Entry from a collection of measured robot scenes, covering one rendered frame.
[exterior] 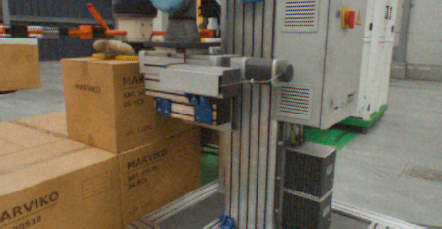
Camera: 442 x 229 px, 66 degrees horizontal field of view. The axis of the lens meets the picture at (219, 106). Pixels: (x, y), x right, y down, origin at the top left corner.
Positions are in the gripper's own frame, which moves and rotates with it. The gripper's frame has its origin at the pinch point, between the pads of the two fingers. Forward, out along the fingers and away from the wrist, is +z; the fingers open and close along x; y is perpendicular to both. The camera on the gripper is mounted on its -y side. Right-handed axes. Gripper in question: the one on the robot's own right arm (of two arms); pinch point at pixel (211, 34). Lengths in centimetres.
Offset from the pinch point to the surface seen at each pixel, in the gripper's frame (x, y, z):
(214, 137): -1, -6, 60
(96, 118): -20, 60, 40
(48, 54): -1059, -462, 75
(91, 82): -22, 60, 23
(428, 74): 40, -872, 84
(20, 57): -175, 22, 21
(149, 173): -5, 41, 69
